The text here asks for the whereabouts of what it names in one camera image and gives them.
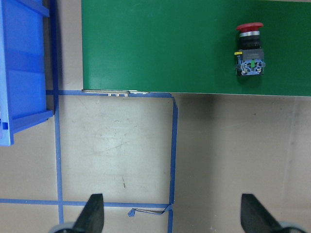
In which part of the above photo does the left blue storage bin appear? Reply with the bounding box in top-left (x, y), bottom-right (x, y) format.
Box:
top-left (0, 0), bottom-right (53, 146)

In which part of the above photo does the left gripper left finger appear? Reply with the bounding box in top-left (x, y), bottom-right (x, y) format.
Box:
top-left (72, 194), bottom-right (104, 233)

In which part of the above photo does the green conveyor belt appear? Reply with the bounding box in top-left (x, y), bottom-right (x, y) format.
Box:
top-left (81, 0), bottom-right (311, 96)

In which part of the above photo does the red push button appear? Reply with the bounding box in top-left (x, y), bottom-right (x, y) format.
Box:
top-left (234, 22), bottom-right (265, 76)

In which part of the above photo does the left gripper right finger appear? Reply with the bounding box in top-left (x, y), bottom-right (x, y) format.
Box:
top-left (240, 194), bottom-right (281, 233)

